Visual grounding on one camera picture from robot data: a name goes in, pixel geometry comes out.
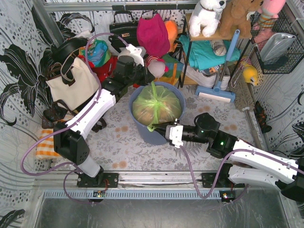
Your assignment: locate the blue trash bin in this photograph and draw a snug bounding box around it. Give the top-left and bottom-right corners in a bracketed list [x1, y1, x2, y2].
[128, 82, 186, 145]

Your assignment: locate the green trash bag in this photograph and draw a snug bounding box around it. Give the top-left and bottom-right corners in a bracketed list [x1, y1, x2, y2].
[132, 82, 182, 132]

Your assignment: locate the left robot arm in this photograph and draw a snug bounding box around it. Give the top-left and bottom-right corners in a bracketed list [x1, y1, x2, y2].
[54, 56, 155, 188]

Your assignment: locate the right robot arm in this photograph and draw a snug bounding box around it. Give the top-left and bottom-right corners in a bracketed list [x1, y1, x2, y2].
[152, 113, 304, 202]

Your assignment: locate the magenta cloth bag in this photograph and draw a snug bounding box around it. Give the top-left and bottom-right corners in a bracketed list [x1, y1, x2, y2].
[137, 13, 170, 57]

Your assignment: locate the cream canvas tote bag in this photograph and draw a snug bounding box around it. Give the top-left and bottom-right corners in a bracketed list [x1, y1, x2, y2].
[47, 57, 99, 110]

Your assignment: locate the pink plush doll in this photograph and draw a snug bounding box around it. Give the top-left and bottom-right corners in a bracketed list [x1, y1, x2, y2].
[146, 55, 169, 79]

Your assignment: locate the crumpled brown paper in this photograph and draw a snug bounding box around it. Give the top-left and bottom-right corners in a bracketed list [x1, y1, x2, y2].
[132, 100, 181, 126]

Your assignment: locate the black leather handbag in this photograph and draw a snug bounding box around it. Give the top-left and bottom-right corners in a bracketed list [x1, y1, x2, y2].
[108, 10, 140, 53]

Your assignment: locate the orange plush toy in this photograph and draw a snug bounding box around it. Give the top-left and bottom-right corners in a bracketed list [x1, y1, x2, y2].
[164, 20, 178, 52]

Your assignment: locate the teal cloth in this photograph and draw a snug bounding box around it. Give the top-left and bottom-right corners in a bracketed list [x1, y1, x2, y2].
[179, 35, 240, 70]

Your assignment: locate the grey patterned sneaker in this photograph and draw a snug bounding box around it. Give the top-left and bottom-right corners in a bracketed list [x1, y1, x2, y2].
[210, 40, 227, 56]

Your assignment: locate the black hat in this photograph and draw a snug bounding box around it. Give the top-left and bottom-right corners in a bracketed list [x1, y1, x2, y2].
[51, 38, 88, 63]

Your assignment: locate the wooden shelf rack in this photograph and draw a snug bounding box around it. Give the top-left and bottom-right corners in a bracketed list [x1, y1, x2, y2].
[178, 13, 254, 88]

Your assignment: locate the white plush dog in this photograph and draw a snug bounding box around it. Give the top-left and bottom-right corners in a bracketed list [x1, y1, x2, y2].
[189, 0, 226, 38]

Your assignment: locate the yellow plush duck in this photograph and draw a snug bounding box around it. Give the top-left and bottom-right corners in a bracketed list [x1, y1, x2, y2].
[242, 60, 258, 86]

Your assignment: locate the brown teddy bear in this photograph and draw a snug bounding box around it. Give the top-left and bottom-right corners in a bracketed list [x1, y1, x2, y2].
[219, 0, 264, 37]

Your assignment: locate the orange checkered towel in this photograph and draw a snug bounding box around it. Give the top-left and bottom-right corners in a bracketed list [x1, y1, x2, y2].
[35, 136, 61, 160]

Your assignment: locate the pink plush in basket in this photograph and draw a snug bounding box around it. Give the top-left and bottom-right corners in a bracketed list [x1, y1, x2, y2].
[252, 0, 286, 44]

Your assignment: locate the silver foil pouch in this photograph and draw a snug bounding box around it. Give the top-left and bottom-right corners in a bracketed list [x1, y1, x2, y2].
[260, 33, 297, 62]

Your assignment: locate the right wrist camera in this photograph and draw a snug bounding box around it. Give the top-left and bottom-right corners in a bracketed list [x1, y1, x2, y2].
[166, 125, 183, 148]

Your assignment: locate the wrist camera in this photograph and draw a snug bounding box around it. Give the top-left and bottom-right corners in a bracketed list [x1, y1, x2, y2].
[118, 44, 146, 66]
[166, 125, 183, 148]

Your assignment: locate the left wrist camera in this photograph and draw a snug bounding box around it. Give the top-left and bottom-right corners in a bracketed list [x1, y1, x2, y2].
[118, 44, 146, 66]

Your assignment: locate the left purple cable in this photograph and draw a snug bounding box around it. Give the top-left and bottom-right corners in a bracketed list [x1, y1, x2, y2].
[20, 32, 130, 205]

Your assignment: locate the purple cable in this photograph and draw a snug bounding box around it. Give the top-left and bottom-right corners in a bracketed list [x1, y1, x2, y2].
[20, 32, 130, 205]
[179, 144, 304, 205]

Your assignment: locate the blue handled mop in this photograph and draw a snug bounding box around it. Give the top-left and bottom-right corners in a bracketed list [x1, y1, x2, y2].
[195, 29, 241, 104]

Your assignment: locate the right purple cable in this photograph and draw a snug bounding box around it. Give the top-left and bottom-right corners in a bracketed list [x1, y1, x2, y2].
[179, 144, 304, 205]

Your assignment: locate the brown patterned strap bag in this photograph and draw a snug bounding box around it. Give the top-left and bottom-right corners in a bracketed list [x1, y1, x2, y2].
[41, 99, 107, 133]

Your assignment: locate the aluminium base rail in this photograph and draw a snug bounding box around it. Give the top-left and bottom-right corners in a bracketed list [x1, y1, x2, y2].
[34, 166, 278, 201]

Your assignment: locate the black wire basket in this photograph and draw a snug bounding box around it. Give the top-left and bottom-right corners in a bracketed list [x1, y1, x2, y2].
[251, 11, 304, 74]

